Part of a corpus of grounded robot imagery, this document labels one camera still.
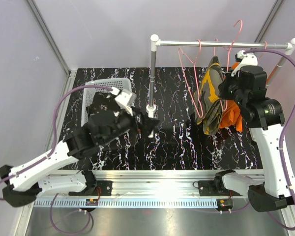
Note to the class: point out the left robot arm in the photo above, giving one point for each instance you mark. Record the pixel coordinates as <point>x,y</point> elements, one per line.
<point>31,180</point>

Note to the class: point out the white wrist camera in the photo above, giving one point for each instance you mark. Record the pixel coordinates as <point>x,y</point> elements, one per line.
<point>243,59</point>
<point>124,98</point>

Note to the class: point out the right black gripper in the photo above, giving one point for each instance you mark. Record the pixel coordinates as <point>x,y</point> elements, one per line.
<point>223,86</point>

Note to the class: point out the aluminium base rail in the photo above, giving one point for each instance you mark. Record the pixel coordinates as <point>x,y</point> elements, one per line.
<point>135,189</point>

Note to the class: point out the white plastic basket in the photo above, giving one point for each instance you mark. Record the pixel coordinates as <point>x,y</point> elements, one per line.
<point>99,97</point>

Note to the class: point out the black white patterned trousers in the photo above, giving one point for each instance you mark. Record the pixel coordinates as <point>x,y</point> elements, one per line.
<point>106,108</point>

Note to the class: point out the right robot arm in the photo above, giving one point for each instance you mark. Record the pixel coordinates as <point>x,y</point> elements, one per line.
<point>265,119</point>

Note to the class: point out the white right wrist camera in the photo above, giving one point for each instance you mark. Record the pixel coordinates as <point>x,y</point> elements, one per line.
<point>243,59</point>

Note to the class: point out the silver clothes rack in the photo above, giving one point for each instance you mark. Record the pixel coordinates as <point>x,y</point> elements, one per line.
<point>155,42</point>

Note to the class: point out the camouflage yellow trousers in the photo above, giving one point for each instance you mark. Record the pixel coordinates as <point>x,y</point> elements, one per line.
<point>208,110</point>

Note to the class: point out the orange trousers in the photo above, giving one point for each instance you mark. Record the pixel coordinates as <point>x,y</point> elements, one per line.
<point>232,117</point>

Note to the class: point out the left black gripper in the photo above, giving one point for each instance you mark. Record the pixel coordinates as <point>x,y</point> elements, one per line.
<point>148,123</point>

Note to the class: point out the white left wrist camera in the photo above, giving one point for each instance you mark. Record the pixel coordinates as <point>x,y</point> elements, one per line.
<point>124,98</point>

